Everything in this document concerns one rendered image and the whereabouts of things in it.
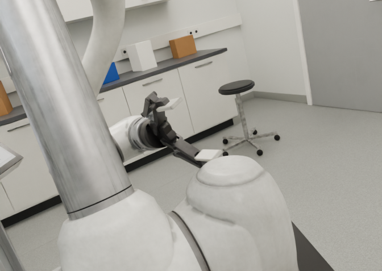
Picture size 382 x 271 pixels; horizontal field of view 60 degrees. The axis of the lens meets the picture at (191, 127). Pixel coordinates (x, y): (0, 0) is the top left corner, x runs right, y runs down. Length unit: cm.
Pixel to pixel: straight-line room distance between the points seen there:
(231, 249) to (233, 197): 7
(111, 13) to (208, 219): 44
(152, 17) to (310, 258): 366
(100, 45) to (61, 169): 33
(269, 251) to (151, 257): 18
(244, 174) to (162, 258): 16
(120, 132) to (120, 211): 44
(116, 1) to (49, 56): 25
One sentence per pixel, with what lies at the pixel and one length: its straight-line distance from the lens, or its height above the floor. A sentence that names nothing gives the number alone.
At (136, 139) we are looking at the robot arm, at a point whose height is 104.
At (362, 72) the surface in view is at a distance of 363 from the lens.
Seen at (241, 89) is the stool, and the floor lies 61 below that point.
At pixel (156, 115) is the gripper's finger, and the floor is 111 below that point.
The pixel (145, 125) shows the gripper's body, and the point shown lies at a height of 108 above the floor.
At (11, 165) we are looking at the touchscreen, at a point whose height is 97.
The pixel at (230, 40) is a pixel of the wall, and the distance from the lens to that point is 467.
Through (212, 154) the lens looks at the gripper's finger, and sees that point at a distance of 67.
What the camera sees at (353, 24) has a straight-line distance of 358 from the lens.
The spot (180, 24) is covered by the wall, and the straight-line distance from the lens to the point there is 428.
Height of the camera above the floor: 128
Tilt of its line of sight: 18 degrees down
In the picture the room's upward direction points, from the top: 15 degrees counter-clockwise
